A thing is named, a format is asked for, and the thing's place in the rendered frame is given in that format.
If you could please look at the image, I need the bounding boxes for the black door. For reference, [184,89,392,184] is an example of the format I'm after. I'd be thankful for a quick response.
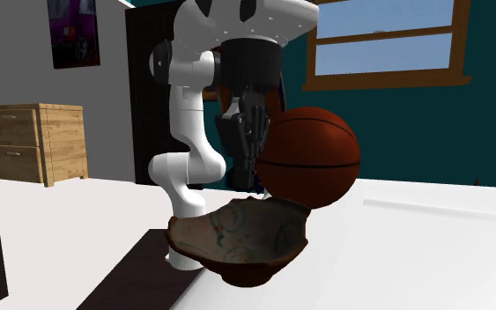
[124,0,228,190]

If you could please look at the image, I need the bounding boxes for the wooden framed window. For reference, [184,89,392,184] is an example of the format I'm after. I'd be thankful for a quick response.
[302,0,473,92]

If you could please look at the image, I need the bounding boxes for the purple wall picture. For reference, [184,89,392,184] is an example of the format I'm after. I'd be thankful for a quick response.
[46,0,101,70]

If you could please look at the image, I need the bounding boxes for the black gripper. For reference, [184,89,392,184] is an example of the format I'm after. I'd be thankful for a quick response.
[214,37,284,193]

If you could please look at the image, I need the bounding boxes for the dark robot stand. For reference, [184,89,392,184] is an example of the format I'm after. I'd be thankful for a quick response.
[75,228,206,310]

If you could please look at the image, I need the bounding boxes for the brown patterned ceramic bowl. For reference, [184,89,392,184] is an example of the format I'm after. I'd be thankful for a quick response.
[164,196,312,288]

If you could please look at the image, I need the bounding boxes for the brown basketball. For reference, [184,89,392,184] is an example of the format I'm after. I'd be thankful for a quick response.
[255,106,361,210]

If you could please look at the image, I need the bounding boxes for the wooden chest of drawers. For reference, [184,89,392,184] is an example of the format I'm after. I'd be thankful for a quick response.
[0,102,89,188]

